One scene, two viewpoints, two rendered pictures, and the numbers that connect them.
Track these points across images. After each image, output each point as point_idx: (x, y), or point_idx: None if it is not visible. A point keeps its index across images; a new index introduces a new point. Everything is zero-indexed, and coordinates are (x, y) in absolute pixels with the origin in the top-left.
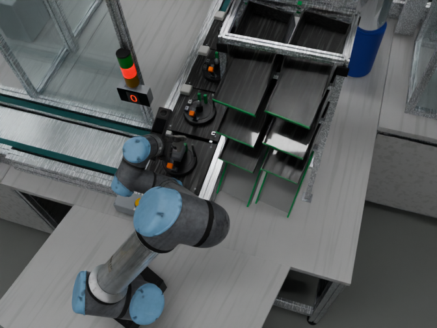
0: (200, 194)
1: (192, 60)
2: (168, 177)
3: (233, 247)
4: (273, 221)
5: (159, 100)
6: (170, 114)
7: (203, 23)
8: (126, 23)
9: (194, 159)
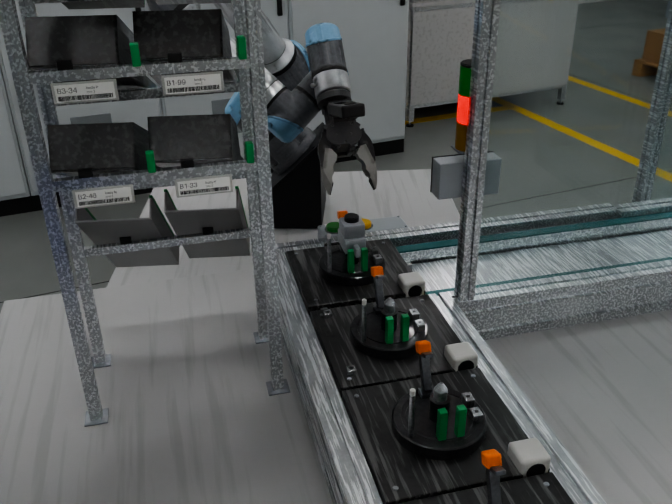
0: (283, 256)
1: (535, 433)
2: (286, 101)
3: (205, 276)
4: (153, 316)
5: (530, 393)
6: (339, 106)
7: None
8: (482, 14)
9: (324, 268)
